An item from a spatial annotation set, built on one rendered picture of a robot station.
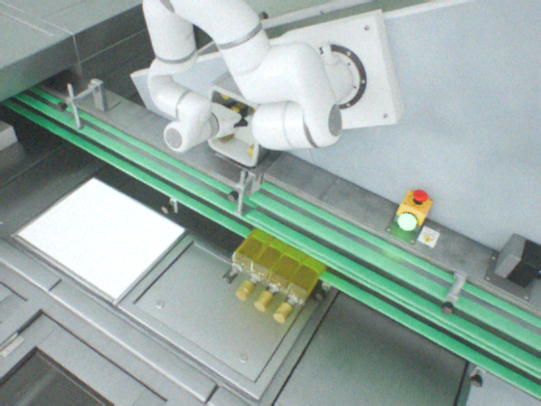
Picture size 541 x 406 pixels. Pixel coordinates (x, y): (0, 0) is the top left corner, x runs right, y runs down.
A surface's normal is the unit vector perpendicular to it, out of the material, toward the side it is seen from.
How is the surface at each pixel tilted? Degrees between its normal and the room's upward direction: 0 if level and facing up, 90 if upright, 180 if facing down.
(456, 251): 90
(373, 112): 5
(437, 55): 0
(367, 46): 5
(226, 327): 90
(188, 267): 90
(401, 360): 89
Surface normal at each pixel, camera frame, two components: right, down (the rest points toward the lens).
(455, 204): -0.51, 0.59
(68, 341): 0.11, -0.69
